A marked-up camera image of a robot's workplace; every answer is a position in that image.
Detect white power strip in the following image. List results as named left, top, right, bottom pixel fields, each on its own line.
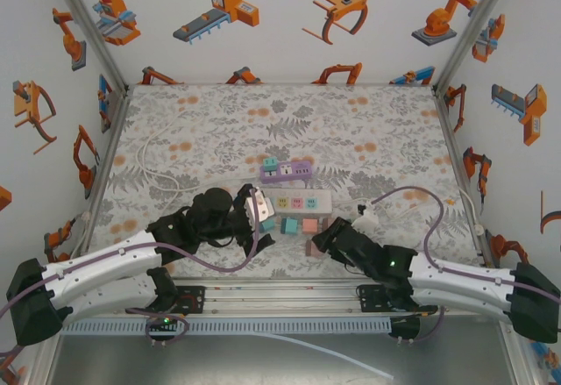
left=262, top=189, right=333, bottom=217

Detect purple power strip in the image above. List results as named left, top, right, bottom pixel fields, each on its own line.
left=259, top=159, right=314, bottom=185

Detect floral patterned table mat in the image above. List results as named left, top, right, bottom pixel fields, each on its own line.
left=87, top=82, right=490, bottom=280

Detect circuit board with green light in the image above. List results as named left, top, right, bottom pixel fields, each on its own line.
left=145, top=313, right=181, bottom=338

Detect grey metal sheet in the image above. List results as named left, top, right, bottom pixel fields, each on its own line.
left=46, top=334, right=516, bottom=385

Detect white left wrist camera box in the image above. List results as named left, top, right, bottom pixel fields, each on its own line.
left=244, top=187, right=275, bottom=224

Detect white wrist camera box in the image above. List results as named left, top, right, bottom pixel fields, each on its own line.
left=244, top=187, right=275, bottom=224
left=350, top=203, right=380, bottom=231

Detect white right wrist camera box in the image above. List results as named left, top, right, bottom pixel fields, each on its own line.
left=350, top=203, right=380, bottom=231

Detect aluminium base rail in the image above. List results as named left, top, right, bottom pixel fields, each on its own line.
left=41, top=278, right=521, bottom=318

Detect black cable bracket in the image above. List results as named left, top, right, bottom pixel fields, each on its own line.
left=387, top=314, right=422, bottom=346

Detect white slotted cable duct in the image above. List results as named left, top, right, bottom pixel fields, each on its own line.
left=60, top=317, right=393, bottom=337

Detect white purple strip power cord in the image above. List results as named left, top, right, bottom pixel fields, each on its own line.
left=136, top=111, right=264, bottom=196

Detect aluminium side rail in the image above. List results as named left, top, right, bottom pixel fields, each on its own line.
left=431, top=84, right=499, bottom=279
left=69, top=86, right=132, bottom=272

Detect aluminium corner post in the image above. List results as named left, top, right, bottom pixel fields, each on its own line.
left=431, top=0, right=523, bottom=92
left=43, top=0, right=132, bottom=96

